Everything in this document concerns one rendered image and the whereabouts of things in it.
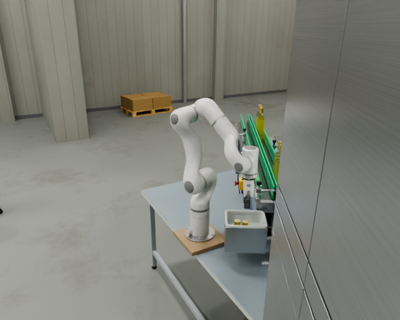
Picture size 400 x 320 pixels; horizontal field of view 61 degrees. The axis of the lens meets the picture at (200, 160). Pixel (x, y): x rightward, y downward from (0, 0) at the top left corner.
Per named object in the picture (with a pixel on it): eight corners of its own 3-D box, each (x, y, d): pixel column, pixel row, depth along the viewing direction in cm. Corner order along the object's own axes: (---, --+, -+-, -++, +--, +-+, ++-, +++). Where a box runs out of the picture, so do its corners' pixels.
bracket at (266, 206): (272, 213, 194) (273, 202, 191) (256, 213, 194) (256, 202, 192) (271, 210, 197) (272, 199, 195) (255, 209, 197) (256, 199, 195)
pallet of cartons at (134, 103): (161, 106, 905) (160, 91, 890) (174, 112, 838) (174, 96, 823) (119, 110, 852) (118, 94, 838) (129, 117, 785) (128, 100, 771)
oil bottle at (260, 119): (262, 139, 301) (265, 108, 291) (256, 139, 302) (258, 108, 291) (261, 137, 307) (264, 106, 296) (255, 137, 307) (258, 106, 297)
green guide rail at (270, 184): (273, 199, 195) (275, 186, 193) (272, 199, 196) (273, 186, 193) (247, 121, 358) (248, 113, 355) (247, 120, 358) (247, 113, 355)
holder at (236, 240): (275, 254, 182) (278, 229, 176) (224, 252, 183) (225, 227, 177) (270, 235, 198) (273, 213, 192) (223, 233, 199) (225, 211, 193)
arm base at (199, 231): (191, 245, 200) (191, 218, 193) (180, 229, 216) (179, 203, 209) (220, 238, 207) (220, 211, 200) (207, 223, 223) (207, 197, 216)
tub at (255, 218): (266, 240, 179) (268, 226, 176) (225, 239, 180) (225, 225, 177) (262, 223, 195) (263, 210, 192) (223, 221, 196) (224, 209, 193)
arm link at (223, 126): (210, 119, 166) (248, 168, 161) (228, 113, 178) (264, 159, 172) (200, 131, 172) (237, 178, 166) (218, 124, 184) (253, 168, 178)
